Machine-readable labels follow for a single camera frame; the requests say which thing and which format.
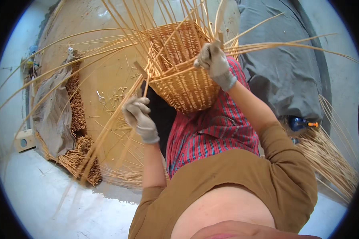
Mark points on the flat wooden stick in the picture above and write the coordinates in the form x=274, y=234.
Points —
x=140, y=69

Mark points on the small wooden box with hole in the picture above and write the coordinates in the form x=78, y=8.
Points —
x=24, y=140

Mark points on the person's right hand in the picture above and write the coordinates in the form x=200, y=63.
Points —
x=218, y=67

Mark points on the round brown work board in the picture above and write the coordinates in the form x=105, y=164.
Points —
x=107, y=68

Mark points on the woven wicker basket with stakes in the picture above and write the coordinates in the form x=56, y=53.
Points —
x=182, y=77

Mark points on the large grey tarp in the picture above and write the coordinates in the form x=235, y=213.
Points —
x=284, y=74

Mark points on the person's right fingers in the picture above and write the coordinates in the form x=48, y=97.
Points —
x=204, y=56

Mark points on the person's left hand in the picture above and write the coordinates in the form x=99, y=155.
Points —
x=142, y=122

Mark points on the person's body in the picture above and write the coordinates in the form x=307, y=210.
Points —
x=227, y=185

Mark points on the crumpled grey cloth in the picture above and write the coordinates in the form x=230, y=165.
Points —
x=52, y=116

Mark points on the scattered willow offcuts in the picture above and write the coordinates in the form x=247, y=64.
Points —
x=118, y=97

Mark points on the person's legs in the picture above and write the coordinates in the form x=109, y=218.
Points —
x=209, y=131

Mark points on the person's left fingers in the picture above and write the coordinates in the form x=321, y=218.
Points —
x=134, y=107

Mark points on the metal scissors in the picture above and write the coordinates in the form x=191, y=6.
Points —
x=100, y=97

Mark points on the long willow weaving rods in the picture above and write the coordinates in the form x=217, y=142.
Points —
x=107, y=134

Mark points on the bundle of short willow rods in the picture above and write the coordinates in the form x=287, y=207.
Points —
x=77, y=104
x=80, y=158

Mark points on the heap of long willow rods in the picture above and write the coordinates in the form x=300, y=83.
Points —
x=329, y=161

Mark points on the blue spray bottle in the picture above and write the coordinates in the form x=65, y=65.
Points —
x=297, y=123

